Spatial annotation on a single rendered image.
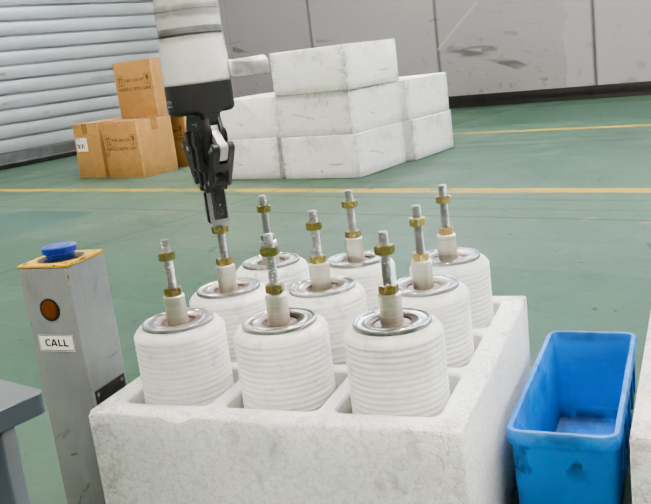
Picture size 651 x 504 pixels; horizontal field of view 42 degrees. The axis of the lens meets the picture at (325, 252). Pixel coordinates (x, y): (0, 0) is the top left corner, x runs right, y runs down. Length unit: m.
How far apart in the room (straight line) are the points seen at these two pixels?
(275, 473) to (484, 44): 5.75
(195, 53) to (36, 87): 5.64
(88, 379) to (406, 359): 0.40
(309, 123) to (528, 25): 2.98
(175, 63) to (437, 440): 0.48
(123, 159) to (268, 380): 3.86
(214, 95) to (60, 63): 5.78
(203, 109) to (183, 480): 0.39
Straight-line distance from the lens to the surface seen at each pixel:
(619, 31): 6.05
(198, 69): 0.93
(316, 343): 0.82
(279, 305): 0.83
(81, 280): 0.99
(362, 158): 3.50
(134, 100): 4.72
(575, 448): 0.87
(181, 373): 0.87
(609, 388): 1.16
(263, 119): 3.78
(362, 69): 3.54
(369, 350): 0.77
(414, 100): 3.86
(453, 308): 0.88
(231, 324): 0.96
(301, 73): 3.58
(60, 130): 6.65
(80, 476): 1.08
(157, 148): 4.58
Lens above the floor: 0.50
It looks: 13 degrees down
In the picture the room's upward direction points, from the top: 7 degrees counter-clockwise
